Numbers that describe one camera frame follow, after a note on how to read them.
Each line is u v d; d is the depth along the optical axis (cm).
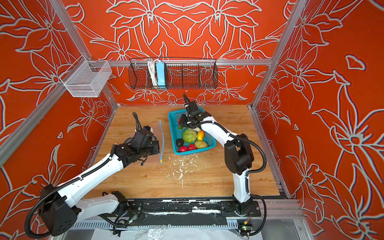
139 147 59
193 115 70
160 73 90
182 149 89
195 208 74
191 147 90
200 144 92
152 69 88
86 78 92
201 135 97
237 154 50
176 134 100
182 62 92
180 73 98
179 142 90
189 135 92
